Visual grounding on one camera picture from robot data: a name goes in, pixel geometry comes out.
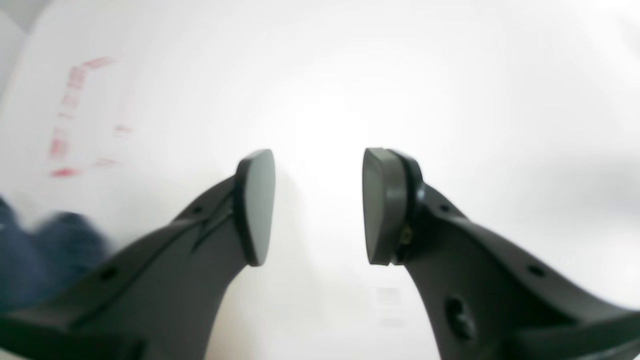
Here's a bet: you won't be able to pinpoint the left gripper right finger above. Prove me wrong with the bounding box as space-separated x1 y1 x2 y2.
362 148 640 360

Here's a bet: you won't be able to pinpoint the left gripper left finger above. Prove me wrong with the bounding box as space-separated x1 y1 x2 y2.
1 149 276 360

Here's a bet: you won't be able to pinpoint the dark blue T-shirt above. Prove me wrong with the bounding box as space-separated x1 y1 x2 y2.
0 201 110 313

